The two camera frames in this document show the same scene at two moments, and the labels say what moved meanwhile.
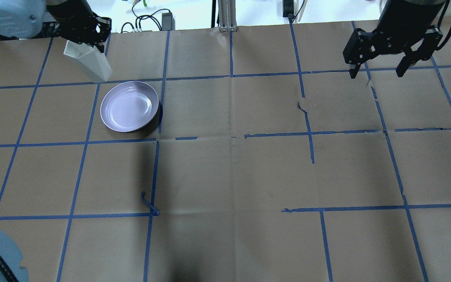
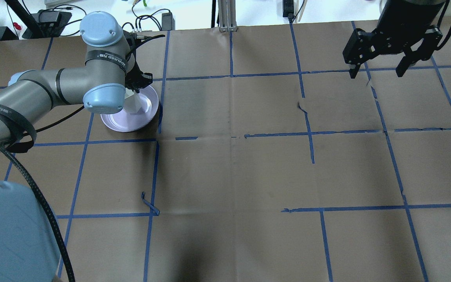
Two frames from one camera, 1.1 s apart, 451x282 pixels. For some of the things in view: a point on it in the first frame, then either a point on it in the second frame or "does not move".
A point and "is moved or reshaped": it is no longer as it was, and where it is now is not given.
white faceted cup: x=94 y=61 is moved or reshaped
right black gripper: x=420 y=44 does not move
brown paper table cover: x=268 y=162 does not move
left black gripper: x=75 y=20 → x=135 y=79
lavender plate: x=129 y=106 does not move
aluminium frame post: x=227 y=14 does not move
